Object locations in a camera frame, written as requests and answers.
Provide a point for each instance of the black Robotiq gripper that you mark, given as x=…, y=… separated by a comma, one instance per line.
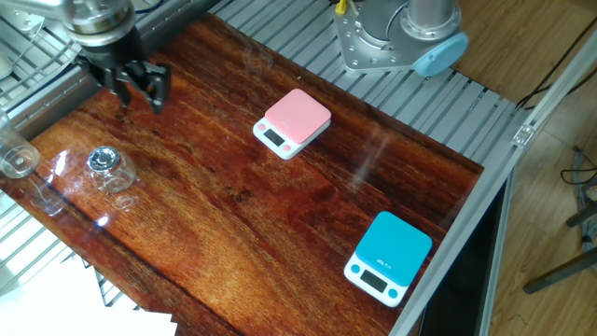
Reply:
x=114, y=51

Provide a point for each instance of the blue digital kitchen scale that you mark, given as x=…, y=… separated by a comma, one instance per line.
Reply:
x=394, y=247

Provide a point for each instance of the clear glass cup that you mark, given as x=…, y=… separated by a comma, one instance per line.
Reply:
x=16, y=158

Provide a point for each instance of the silver robot mounting plate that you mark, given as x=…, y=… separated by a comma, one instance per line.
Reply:
x=347, y=46

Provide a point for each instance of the pink digital kitchen scale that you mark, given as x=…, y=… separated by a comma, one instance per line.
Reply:
x=298, y=116

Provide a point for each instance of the clear glass with metal base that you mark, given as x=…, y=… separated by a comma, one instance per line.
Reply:
x=109, y=172

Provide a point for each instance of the black flat panel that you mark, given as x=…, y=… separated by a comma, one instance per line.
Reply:
x=462, y=280

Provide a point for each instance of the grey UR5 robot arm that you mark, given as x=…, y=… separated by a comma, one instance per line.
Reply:
x=410, y=28

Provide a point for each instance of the yellow clip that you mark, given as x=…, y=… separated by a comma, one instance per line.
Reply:
x=341, y=6

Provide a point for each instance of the white paper sheet pile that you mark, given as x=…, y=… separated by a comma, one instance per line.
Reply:
x=56, y=303

